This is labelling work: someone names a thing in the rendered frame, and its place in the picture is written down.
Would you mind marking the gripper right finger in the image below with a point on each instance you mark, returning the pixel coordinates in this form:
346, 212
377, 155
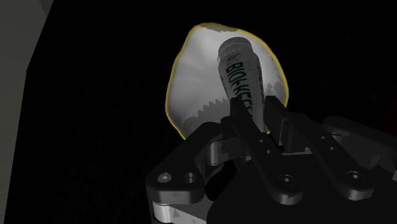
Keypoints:
350, 173

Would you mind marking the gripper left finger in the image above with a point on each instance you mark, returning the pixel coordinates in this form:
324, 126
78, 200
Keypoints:
176, 186

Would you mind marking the grey bottle with dark lettering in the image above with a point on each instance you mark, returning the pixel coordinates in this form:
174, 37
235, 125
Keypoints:
238, 69

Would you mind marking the white bowl with yellow rim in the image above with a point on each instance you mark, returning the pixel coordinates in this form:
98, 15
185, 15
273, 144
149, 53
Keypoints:
192, 80

